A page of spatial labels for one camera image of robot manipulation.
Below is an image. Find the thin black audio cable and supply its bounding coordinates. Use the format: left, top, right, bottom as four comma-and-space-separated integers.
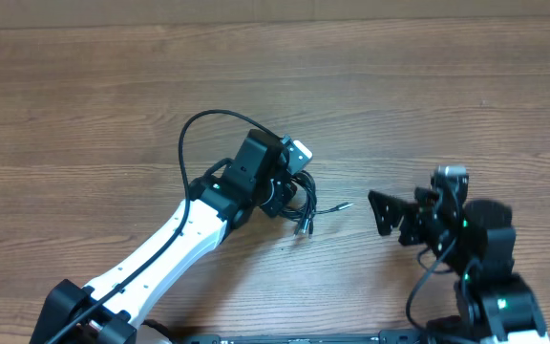
284, 201, 354, 221

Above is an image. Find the thick black USB cable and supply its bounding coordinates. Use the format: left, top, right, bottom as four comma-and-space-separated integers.
279, 170, 318, 239

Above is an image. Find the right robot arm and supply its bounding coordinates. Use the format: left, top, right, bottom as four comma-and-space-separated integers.
368, 166, 550, 343

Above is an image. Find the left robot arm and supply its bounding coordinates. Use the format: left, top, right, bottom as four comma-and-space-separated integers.
31, 129, 312, 343

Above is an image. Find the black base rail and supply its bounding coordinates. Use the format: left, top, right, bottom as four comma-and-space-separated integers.
176, 329, 438, 344

